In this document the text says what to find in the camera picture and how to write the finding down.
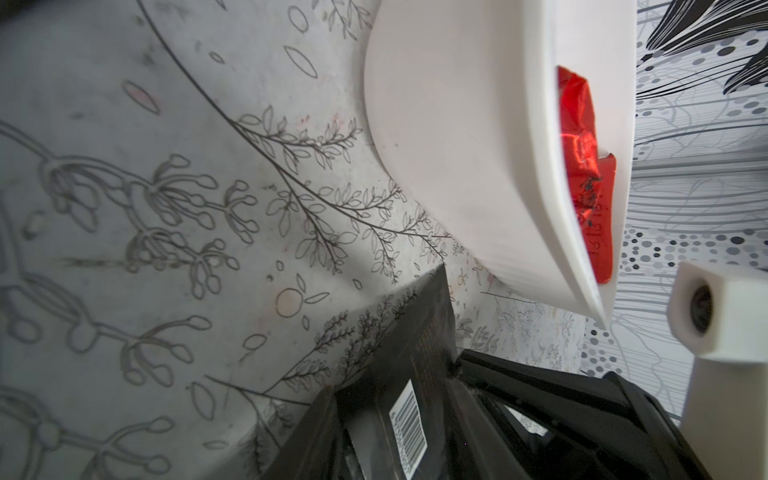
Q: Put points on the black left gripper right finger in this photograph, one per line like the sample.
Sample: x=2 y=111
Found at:
x=507 y=420

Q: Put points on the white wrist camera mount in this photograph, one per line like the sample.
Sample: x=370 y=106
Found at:
x=719 y=313

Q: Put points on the white plastic storage box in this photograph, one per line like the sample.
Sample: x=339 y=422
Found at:
x=462 y=104

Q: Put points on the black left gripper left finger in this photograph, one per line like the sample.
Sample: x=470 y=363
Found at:
x=314 y=450

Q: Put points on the red foil tea bag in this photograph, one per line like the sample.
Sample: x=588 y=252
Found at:
x=579 y=138

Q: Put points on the black barcode tea bag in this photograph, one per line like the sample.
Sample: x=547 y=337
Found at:
x=393 y=415

